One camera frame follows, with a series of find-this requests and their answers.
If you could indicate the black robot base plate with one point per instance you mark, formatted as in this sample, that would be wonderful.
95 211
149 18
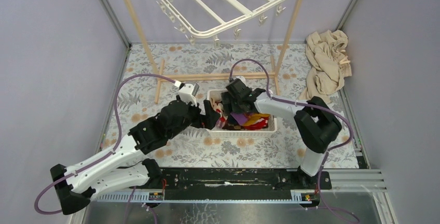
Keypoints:
216 184

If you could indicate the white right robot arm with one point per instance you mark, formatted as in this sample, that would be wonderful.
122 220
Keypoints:
317 124

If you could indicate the maroon purple striped sock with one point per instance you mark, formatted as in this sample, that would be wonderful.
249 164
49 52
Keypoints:
240 118

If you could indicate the red white striped sock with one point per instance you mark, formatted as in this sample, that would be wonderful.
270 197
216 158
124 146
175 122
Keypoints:
261 124

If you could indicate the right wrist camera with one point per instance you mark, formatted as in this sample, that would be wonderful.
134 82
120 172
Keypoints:
242 78

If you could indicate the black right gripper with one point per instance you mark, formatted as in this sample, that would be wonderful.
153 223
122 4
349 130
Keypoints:
227 99

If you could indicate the wooden clothes rack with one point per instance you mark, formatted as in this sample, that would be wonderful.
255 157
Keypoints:
276 65

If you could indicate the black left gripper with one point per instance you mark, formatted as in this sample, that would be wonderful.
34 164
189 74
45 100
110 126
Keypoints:
209 121

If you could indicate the purple striped beige sock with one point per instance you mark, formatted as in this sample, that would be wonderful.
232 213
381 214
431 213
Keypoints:
216 105

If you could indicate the white clip sock hanger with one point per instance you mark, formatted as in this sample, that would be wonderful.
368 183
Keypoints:
207 19

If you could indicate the beige crumpled cloth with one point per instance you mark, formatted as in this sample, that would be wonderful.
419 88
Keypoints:
330 65

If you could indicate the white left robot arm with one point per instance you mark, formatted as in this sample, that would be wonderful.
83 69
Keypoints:
77 185

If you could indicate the mustard yellow striped sock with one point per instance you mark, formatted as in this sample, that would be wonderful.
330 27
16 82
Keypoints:
255 118

